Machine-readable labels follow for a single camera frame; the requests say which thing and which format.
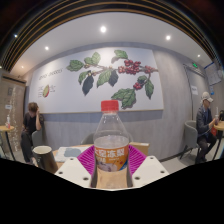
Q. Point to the small white bottle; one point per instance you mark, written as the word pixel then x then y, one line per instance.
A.
pixel 8 121

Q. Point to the dark cup with white inside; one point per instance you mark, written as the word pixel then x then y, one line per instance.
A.
pixel 45 160

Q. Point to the person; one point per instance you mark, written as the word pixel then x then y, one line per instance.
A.
pixel 203 123
pixel 31 125

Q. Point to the white and grey paper leaflet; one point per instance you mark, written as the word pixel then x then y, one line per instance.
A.
pixel 68 153

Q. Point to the green exit sign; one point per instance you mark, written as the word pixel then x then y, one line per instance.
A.
pixel 194 65

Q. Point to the white paper wall notice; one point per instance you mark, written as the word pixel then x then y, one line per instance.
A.
pixel 194 90

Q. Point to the framed wall notice board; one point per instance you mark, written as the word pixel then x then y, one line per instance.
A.
pixel 212 74

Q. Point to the clear red-capped drink bottle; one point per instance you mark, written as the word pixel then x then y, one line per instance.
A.
pixel 111 133

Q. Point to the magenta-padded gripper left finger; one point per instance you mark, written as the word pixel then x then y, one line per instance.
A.
pixel 75 171

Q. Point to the small round wooden side table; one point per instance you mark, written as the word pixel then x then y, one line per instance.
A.
pixel 6 128

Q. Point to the round wooden cafe table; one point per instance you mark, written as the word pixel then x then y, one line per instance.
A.
pixel 220 126

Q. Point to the large coffee plant wall mural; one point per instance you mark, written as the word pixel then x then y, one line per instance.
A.
pixel 66 90

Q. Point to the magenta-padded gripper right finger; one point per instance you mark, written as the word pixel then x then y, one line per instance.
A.
pixel 148 170

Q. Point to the small brown cardboard box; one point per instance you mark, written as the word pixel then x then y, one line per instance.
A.
pixel 141 148

